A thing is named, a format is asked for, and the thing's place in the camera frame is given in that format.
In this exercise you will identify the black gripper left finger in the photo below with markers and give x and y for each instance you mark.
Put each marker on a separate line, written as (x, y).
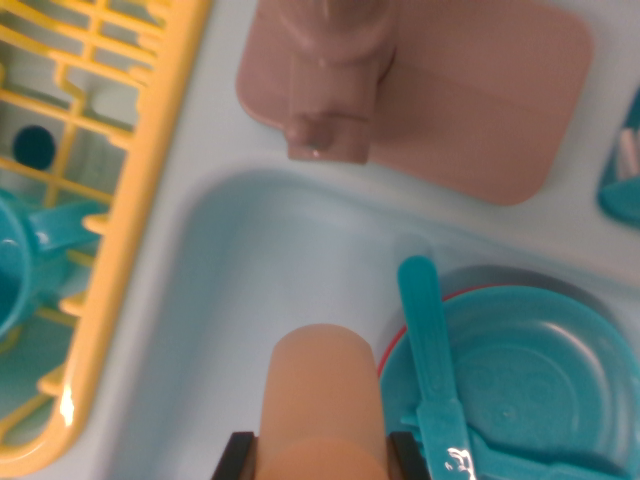
(240, 460)

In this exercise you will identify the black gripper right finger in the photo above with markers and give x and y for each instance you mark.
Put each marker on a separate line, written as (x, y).
(407, 460)

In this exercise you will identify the beige detergent bottle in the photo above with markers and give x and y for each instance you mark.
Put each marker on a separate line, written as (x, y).
(320, 390)

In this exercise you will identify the light blue toy sink unit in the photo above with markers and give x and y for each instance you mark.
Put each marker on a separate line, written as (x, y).
(250, 250)

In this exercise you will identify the red plastic plate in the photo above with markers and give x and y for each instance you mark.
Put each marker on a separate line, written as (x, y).
(395, 337)

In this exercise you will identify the teal plastic knife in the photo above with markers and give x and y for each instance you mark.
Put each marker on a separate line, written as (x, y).
(425, 325)

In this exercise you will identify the teal plastic plate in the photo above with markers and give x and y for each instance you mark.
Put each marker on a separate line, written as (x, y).
(540, 375)

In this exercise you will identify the yellow plastic dish rack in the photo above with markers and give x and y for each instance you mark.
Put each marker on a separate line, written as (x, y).
(125, 225)

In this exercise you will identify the teal plastic mug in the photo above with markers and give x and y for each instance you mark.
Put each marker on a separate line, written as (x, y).
(15, 275)

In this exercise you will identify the teal dish brush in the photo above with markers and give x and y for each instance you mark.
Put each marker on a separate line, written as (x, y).
(620, 200)

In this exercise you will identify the grey toy faucet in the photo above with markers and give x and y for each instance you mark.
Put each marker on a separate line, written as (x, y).
(475, 100)

